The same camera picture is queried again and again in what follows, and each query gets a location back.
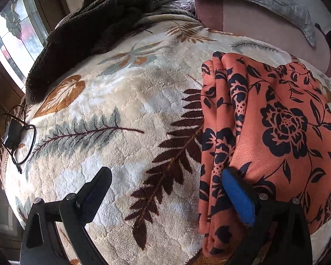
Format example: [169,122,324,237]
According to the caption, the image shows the cream leaf-print blanket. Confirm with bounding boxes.
[1,14,331,265]

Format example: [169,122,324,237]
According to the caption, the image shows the orange floral blouse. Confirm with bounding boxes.
[198,51,331,260]

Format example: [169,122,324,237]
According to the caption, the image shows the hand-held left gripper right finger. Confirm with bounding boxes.
[221,167,313,265]

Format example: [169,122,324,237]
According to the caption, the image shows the pink sofa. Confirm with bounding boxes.
[194,0,331,75]

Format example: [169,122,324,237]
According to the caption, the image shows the black charger with cable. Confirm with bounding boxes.
[0,103,37,174]

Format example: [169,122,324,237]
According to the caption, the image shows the stained glass window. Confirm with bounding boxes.
[0,0,49,80]

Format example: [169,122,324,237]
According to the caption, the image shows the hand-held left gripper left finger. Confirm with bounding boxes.
[19,167,113,265]

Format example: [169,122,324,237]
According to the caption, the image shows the dark brown fleece garment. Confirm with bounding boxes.
[25,0,181,102]

